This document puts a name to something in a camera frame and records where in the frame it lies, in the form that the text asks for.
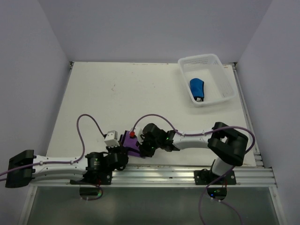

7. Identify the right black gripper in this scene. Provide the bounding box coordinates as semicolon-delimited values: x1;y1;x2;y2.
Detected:
136;134;161;158

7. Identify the purple towel black trim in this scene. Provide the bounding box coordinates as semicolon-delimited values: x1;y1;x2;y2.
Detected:
120;130;143;158

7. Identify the blue towel black trim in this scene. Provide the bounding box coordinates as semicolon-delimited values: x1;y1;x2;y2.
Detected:
189;78;204;102

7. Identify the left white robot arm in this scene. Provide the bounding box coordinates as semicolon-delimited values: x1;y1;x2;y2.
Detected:
5;146;128;188

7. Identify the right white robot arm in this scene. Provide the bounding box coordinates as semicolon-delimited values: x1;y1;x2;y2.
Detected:
137;122;248;184

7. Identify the white plastic basket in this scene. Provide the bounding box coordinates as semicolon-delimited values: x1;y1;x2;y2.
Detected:
178;53;237;107

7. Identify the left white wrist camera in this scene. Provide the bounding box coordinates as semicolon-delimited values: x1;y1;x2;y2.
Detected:
104;130;120;148

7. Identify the left black base bracket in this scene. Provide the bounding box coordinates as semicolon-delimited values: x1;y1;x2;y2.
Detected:
70;171;112;186

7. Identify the black base bracket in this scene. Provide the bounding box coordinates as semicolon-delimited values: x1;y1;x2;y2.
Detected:
194;169;237;185
70;171;112;186

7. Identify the right black base bracket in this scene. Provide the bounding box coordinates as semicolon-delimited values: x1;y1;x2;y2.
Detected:
194;169;237;185

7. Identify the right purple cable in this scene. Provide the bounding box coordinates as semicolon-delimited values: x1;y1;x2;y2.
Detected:
131;114;256;225

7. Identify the aluminium mounting rail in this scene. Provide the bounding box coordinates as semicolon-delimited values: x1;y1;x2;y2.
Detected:
30;165;277;188

